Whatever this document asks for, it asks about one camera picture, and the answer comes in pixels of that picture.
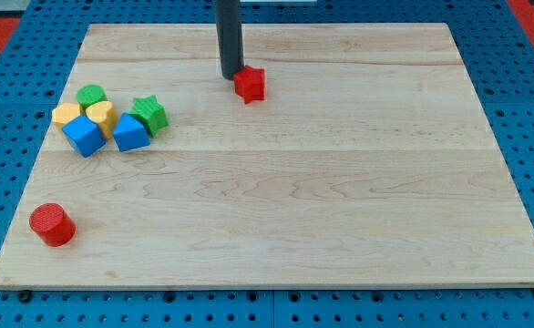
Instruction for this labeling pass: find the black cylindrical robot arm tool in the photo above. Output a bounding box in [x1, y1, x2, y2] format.
[215, 0, 244, 80]

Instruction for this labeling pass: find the red star block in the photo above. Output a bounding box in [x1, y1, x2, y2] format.
[233, 66, 266, 104]

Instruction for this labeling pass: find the green star block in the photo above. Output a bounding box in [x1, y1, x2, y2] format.
[129, 95, 169, 137]

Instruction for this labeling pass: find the light wooden board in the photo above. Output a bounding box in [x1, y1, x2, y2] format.
[0, 23, 534, 291]

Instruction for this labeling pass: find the blue triangle block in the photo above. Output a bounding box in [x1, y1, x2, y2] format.
[113, 113, 150, 152]

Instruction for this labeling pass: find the yellow heart block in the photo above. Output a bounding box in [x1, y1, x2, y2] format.
[86, 100, 118, 139]

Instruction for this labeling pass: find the blue cube block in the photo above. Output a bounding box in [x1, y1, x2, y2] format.
[62, 115, 106, 158]

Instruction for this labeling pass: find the green cylinder block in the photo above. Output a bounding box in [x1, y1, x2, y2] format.
[76, 84, 108, 109]

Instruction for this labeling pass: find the yellow hexagon block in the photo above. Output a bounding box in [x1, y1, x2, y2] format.
[52, 103, 84, 130]

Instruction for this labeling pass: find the red cylinder block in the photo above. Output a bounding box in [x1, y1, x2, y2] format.
[28, 203, 76, 247]

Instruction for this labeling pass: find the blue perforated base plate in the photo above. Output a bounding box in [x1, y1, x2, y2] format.
[0, 1, 534, 327]

